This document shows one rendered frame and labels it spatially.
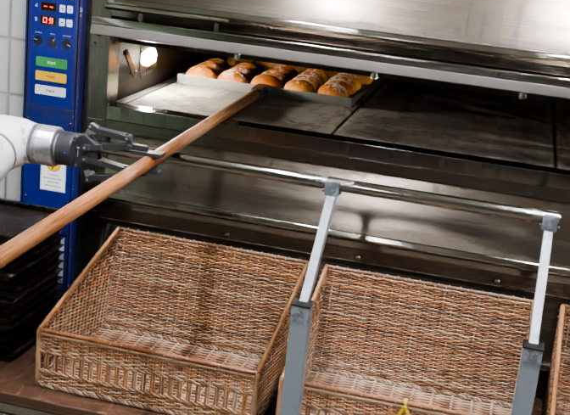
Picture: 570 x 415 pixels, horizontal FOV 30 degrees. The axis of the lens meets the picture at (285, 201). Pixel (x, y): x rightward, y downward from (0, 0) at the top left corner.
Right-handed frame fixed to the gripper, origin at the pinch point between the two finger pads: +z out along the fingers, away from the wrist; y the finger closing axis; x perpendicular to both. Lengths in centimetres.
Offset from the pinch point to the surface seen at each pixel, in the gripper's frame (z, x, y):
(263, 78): 0, -102, -3
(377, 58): 42, -39, -23
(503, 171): 75, -53, 3
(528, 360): 85, 7, 27
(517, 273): 83, -52, 29
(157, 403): 5, -4, 59
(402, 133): 47, -73, 1
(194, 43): -3.4, -38.8, -20.7
